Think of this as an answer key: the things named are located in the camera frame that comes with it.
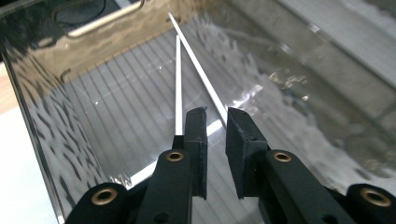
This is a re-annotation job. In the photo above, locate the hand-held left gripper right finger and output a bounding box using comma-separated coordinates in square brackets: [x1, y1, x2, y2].
[225, 106, 356, 224]

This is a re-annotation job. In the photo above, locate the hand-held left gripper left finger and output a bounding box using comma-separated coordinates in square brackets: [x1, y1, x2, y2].
[136, 106, 209, 224]

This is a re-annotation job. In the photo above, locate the white chopstick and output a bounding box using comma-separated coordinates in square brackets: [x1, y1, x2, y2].
[167, 12, 229, 127]
[174, 35, 184, 137]

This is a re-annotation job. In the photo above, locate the translucent brown plastic bin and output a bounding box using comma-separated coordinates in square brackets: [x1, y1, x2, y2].
[0, 0, 396, 224]

